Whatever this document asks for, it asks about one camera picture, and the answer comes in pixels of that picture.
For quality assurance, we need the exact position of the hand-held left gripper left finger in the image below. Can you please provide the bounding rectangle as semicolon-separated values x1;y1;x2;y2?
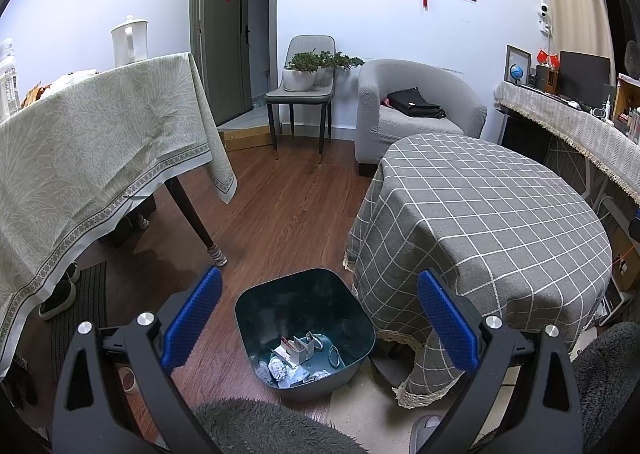
51;265;223;454

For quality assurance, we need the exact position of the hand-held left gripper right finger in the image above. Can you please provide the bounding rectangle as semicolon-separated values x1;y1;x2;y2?
416;268;585;454

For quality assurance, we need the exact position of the dark teal waste bin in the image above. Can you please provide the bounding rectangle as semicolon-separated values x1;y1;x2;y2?
234;268;377;402

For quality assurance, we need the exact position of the white cardboard box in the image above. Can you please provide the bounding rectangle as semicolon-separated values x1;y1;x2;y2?
292;336;322;363

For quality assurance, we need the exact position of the dark floor mat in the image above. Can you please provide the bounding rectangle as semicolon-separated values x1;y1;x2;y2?
47;261;108;370

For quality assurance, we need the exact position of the dark wooden table leg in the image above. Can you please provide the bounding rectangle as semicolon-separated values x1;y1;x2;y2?
164;176;221;247

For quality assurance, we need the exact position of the grey slipper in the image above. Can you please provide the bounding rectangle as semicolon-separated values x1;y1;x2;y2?
409;414;446;454

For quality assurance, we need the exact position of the grey checked tablecloth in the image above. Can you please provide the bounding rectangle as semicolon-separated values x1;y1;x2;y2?
342;133;615;410

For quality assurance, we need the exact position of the wooden door step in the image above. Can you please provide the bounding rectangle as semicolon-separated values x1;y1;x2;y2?
218;126;273;152

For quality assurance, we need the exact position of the grey armchair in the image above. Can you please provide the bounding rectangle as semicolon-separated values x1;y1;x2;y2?
354;59;488;178

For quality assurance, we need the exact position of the beige patterned tablecloth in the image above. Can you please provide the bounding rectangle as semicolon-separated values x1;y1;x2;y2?
0;52;237;377

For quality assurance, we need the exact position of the black handbag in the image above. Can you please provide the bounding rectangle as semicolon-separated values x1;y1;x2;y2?
386;87;447;120

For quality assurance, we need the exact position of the beige fringed desk cloth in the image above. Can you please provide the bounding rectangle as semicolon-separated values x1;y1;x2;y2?
494;81;640;207

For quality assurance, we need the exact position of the grey dining chair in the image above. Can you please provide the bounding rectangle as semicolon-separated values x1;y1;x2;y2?
264;35;336;165

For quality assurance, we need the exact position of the grey door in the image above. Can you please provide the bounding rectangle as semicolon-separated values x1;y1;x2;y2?
189;0;278;127

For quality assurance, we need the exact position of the potted plant white pot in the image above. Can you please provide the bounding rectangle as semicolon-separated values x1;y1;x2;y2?
282;51;321;92
312;51;366;85

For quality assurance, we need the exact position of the brown wooden speaker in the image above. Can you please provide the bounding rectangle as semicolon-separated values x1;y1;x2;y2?
535;65;560;95

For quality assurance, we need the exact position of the black monitor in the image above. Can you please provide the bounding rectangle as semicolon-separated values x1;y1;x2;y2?
558;50;612;105

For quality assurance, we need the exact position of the white kettle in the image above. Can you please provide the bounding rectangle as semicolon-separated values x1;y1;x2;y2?
110;15;149;67

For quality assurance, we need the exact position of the clear plastic bottle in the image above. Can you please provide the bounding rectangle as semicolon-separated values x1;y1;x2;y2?
0;38;21;121

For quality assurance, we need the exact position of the picture frame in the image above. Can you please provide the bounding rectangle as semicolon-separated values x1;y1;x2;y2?
504;45;532;85

